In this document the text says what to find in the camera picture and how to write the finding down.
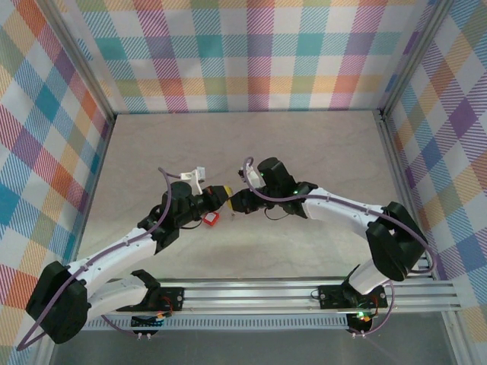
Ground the aluminium base beam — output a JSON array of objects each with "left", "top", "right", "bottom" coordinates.
[{"left": 85, "top": 276, "right": 462, "bottom": 315}]

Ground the grey metal panel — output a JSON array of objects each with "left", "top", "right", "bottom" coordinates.
[{"left": 49, "top": 328, "right": 457, "bottom": 365}]

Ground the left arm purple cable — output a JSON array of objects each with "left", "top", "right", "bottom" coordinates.
[{"left": 17, "top": 167, "right": 183, "bottom": 351}]

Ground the thin black wire loop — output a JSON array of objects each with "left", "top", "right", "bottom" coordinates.
[{"left": 263, "top": 207, "right": 287, "bottom": 222}]

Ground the aluminium side rail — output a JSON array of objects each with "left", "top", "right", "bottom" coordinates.
[
  {"left": 374, "top": 109, "right": 434, "bottom": 281},
  {"left": 78, "top": 113, "right": 117, "bottom": 282}
]

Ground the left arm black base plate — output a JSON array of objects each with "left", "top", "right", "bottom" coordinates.
[{"left": 144, "top": 287, "right": 186, "bottom": 313}]

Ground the grey slotted cable duct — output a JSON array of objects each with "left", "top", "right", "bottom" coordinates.
[{"left": 81, "top": 317, "right": 349, "bottom": 331}]

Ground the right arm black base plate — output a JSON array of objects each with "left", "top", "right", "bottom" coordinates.
[{"left": 317, "top": 284, "right": 389, "bottom": 309}]

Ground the aluminium frame post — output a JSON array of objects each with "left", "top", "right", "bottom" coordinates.
[
  {"left": 44, "top": 0, "right": 116, "bottom": 129},
  {"left": 378, "top": 0, "right": 457, "bottom": 119}
]

